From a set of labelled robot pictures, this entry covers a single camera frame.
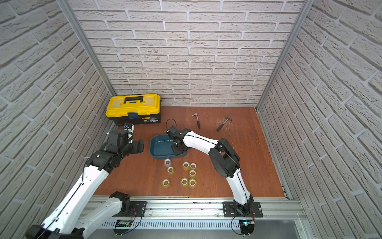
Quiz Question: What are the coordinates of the left corner aluminium post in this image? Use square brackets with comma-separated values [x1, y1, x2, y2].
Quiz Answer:
[57, 0, 117, 97]

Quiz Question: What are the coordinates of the right corner aluminium post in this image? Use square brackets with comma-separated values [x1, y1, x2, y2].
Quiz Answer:
[256, 0, 314, 111]

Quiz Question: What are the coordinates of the yellow black toolbox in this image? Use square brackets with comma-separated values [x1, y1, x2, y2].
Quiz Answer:
[106, 94, 161, 125]

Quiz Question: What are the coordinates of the teal plastic storage box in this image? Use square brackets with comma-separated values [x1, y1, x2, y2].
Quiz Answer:
[149, 134, 187, 160]

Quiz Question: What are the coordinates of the left green circuit board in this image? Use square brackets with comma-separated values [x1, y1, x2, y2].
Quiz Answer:
[115, 220, 134, 229]

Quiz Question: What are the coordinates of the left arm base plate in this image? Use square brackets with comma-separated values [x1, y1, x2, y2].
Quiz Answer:
[130, 201, 147, 217]

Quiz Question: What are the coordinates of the right circuit board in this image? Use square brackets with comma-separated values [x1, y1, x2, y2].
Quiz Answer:
[239, 220, 255, 236]

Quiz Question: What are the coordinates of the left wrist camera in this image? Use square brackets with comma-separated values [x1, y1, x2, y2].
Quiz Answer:
[123, 122, 134, 133]

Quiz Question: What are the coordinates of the red black ratchet wrench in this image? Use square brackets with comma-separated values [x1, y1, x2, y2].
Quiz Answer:
[193, 113, 201, 129]

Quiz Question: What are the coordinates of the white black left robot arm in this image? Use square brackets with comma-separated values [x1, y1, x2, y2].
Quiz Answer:
[25, 123, 144, 239]

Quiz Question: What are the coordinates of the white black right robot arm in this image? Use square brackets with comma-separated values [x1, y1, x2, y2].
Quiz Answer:
[167, 126, 254, 217]

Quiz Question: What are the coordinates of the corner aluminium post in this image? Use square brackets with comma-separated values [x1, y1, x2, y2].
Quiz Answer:
[256, 0, 314, 111]
[57, 0, 117, 97]

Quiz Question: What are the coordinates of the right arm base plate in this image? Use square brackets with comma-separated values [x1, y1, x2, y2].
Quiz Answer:
[222, 201, 263, 218]

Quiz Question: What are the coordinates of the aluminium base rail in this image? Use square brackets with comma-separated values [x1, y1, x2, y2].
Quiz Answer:
[100, 196, 307, 232]

